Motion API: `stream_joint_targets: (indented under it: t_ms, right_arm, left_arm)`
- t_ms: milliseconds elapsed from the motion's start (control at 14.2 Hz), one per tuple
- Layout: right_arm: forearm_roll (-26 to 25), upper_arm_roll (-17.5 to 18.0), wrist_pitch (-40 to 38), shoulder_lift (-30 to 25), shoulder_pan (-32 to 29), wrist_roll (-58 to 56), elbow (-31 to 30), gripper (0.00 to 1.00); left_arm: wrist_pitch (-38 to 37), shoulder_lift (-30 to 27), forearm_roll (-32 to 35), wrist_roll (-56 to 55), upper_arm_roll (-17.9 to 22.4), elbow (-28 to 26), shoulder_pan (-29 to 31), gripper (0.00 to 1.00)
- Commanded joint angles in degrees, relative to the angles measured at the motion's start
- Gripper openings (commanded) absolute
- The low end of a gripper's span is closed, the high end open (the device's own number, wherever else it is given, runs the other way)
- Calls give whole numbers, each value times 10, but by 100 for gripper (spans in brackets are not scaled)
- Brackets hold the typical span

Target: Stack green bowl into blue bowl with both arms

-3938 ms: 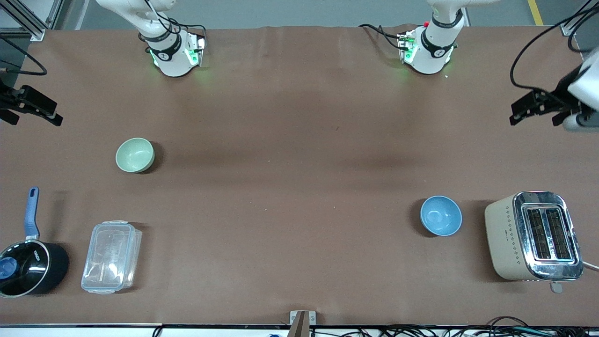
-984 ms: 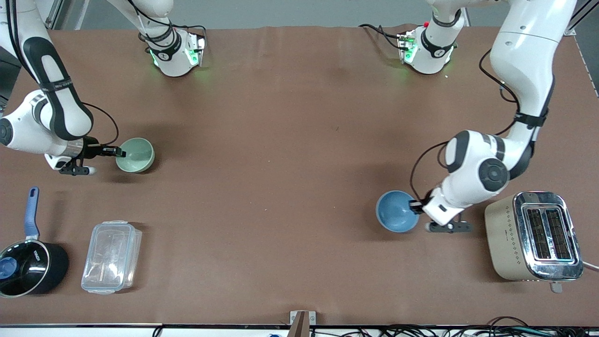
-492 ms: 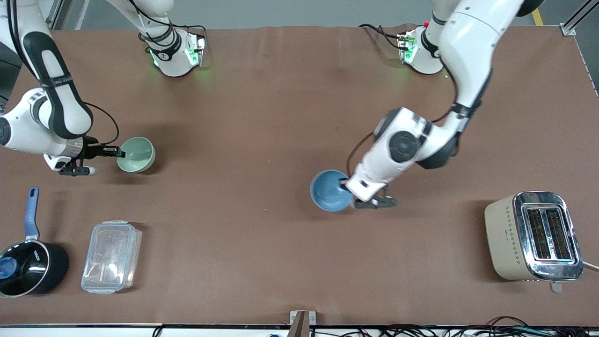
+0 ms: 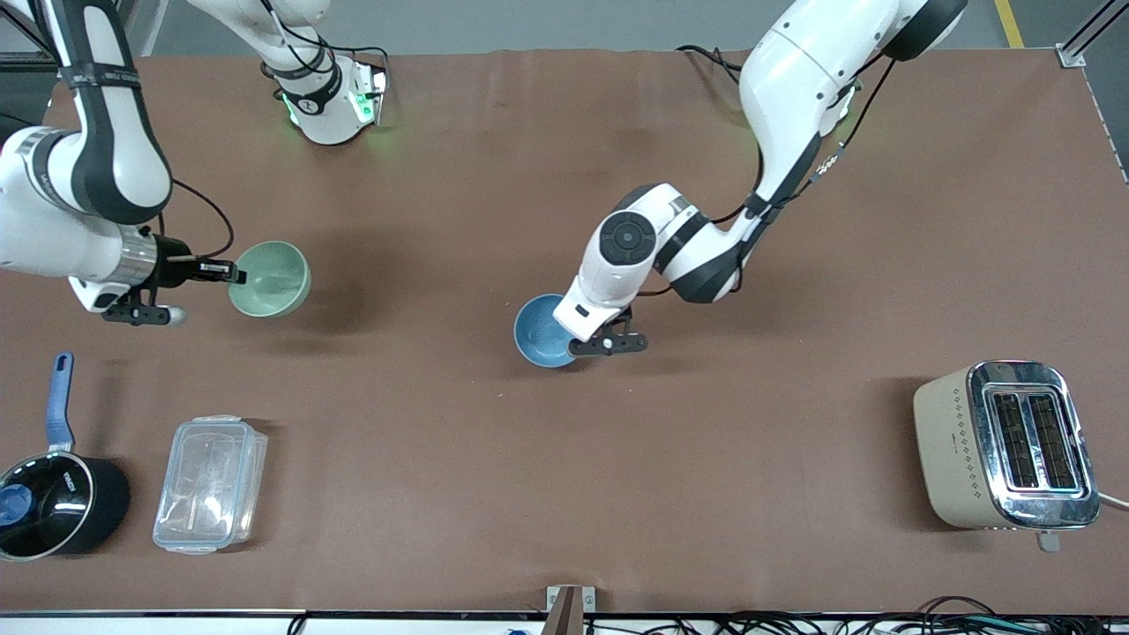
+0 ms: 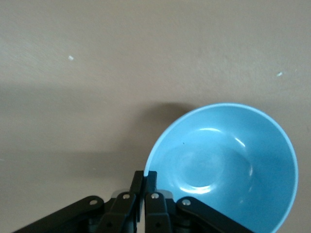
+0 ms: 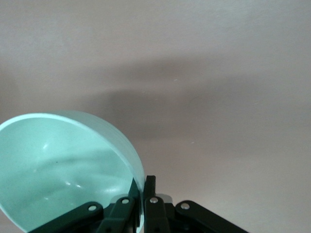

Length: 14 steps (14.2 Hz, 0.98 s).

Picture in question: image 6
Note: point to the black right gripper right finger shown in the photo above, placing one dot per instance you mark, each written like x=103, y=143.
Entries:
x=167, y=216

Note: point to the light green bowl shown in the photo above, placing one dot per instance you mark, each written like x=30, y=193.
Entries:
x=60, y=170

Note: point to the brown table cloth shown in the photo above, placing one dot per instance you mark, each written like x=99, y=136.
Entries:
x=194, y=85

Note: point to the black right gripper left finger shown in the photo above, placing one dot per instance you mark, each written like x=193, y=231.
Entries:
x=114, y=216

